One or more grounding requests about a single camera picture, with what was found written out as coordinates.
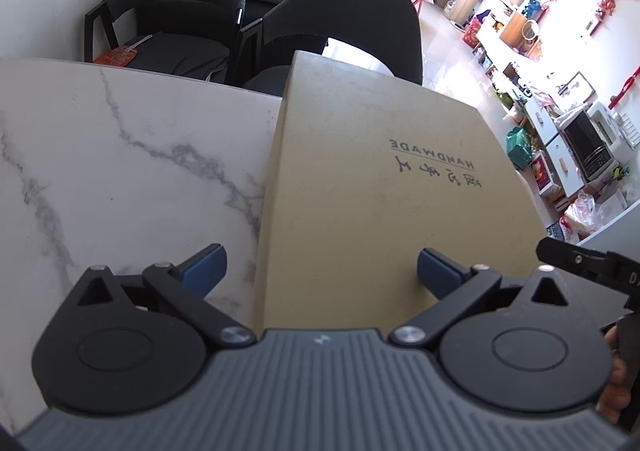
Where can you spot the wooden box with round mirror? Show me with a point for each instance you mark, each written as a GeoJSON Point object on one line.
{"type": "Point", "coordinates": [517, 33]}

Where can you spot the white low cabinet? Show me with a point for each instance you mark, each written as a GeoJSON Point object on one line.
{"type": "Point", "coordinates": [545, 131]}

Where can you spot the person's right hand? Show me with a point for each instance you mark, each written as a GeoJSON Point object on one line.
{"type": "Point", "coordinates": [616, 396]}

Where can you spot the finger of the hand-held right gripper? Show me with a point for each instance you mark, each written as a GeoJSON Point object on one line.
{"type": "Point", "coordinates": [570, 258]}

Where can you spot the white microwave oven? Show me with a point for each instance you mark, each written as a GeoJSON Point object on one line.
{"type": "Point", "coordinates": [590, 146]}

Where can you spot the white marble desktop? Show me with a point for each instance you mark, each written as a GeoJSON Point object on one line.
{"type": "Point", "coordinates": [125, 181]}

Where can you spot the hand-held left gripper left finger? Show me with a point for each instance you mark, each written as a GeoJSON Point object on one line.
{"type": "Point", "coordinates": [205, 271]}

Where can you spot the tan printed cardboard box lid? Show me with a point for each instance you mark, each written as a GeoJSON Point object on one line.
{"type": "Point", "coordinates": [375, 206]}

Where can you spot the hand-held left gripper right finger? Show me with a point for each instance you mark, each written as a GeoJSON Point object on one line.
{"type": "Point", "coordinates": [437, 273]}

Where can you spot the red paper tag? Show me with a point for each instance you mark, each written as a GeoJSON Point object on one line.
{"type": "Point", "coordinates": [115, 57]}

